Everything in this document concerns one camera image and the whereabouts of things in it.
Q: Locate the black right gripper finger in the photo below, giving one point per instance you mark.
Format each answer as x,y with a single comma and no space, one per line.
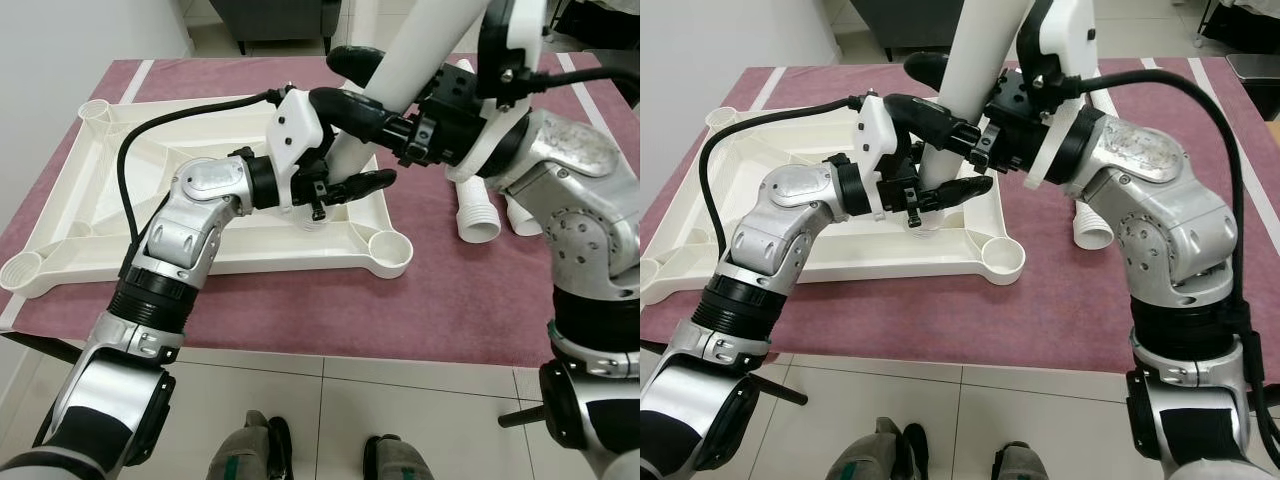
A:
928,68
358,63
935,118
360,112

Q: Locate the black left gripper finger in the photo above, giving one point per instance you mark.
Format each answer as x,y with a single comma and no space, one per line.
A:
958,192
362,185

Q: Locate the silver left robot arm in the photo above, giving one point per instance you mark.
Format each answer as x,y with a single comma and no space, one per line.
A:
150,260
760,270

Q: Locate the dark grey armchair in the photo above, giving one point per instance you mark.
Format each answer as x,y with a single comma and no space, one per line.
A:
900,20
270,15

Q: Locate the maroon table cloth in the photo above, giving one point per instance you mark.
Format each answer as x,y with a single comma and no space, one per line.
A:
1050,320
450,300

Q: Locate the dark grey lidded bin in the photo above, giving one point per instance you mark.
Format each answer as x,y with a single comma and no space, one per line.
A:
1260,85

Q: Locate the grey robot left foot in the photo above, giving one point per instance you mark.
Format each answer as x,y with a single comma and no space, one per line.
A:
245,450
868,455

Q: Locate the grey robot foot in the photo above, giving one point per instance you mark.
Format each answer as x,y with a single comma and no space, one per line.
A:
1025,463
868,455
398,460
245,450

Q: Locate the grey robot right foot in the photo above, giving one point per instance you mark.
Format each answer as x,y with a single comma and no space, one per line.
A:
398,460
1025,463

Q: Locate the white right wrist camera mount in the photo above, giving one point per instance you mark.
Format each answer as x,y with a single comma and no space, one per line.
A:
1070,30
528,40

